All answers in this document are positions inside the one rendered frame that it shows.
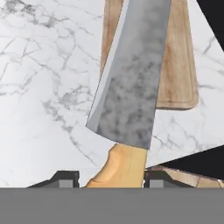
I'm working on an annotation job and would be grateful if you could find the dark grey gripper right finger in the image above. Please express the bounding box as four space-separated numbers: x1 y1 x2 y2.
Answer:
143 170 190 189

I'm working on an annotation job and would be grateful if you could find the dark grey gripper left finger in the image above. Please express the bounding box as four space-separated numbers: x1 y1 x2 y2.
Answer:
26 170 81 189

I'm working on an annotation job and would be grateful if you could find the knife with wooden handle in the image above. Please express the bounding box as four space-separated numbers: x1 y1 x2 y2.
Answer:
84 0 172 189

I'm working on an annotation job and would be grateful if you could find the wooden cutting board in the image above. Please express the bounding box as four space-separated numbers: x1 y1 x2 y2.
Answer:
100 0 200 111

